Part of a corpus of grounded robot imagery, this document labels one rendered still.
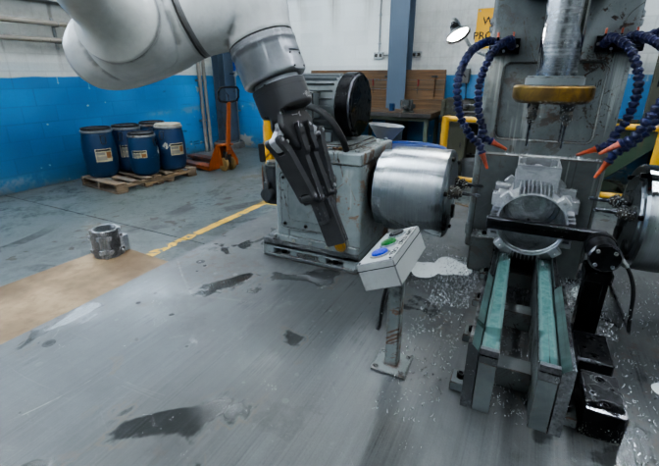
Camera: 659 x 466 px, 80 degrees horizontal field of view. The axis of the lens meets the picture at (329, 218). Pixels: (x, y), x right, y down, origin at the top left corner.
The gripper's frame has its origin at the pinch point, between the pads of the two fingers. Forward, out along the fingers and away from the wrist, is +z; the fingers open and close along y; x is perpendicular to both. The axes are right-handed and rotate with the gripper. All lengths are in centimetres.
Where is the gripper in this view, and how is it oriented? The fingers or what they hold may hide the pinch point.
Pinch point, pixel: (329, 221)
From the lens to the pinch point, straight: 57.3
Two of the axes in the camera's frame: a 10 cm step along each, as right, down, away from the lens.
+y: 4.4, -3.1, 8.5
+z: 3.5, 9.2, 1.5
